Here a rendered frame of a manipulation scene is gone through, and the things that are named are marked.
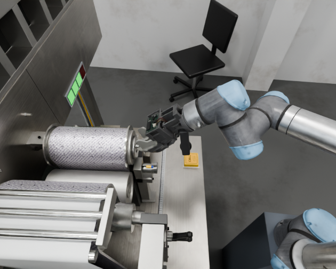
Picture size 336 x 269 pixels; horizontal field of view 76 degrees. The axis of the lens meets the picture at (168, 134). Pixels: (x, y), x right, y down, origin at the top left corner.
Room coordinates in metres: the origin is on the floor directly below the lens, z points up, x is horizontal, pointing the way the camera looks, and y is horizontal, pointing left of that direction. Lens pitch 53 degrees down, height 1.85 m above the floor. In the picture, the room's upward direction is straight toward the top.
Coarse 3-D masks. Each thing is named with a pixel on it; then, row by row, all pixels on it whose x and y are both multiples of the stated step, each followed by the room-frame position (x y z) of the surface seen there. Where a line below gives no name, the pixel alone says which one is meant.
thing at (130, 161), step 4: (132, 132) 0.42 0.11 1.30; (128, 136) 0.40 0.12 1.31; (132, 136) 0.41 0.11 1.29; (48, 140) 0.39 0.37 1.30; (128, 140) 0.39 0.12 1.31; (48, 144) 0.38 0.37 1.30; (128, 144) 0.37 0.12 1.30; (48, 148) 0.37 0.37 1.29; (128, 148) 0.36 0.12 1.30; (48, 152) 0.36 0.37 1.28; (128, 152) 0.35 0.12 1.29; (128, 156) 0.35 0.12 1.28; (128, 160) 0.34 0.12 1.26; (132, 160) 0.36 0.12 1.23; (132, 164) 0.35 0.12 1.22
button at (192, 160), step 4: (184, 156) 0.56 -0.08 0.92; (188, 156) 0.56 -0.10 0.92; (192, 156) 0.56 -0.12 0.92; (196, 156) 0.56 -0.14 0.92; (184, 160) 0.54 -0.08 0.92; (188, 160) 0.54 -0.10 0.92; (192, 160) 0.54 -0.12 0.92; (196, 160) 0.54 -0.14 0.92; (184, 164) 0.52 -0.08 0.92; (188, 164) 0.51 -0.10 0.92; (192, 164) 0.51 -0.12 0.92; (196, 164) 0.51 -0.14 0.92
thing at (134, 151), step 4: (136, 136) 0.43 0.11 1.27; (132, 140) 0.40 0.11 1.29; (136, 140) 0.41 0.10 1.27; (132, 144) 0.39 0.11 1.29; (132, 148) 0.37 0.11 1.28; (136, 148) 0.39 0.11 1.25; (132, 152) 0.37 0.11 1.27; (136, 152) 0.39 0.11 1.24; (132, 156) 0.36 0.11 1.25; (136, 156) 0.37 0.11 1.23
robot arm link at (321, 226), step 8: (304, 216) 0.21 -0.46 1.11; (312, 216) 0.21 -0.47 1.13; (320, 216) 0.21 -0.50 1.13; (328, 216) 0.21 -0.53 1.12; (296, 224) 0.20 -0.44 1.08; (304, 224) 0.19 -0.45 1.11; (312, 224) 0.18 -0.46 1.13; (320, 224) 0.18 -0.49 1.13; (328, 224) 0.18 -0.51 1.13; (304, 232) 0.16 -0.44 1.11; (312, 232) 0.16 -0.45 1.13; (320, 232) 0.16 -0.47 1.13; (328, 232) 0.16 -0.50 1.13; (320, 240) 0.14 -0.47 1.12; (328, 240) 0.14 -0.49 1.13
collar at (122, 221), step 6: (120, 204) 0.17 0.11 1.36; (126, 204) 0.17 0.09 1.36; (132, 204) 0.17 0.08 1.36; (114, 210) 0.15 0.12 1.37; (120, 210) 0.15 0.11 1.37; (126, 210) 0.15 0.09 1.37; (132, 210) 0.15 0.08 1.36; (114, 216) 0.14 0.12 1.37; (120, 216) 0.14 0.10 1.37; (126, 216) 0.14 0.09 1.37; (132, 216) 0.14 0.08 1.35; (114, 222) 0.13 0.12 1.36; (120, 222) 0.13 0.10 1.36; (126, 222) 0.13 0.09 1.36; (114, 228) 0.12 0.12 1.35; (120, 228) 0.12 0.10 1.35; (126, 228) 0.12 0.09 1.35; (132, 228) 0.12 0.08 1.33
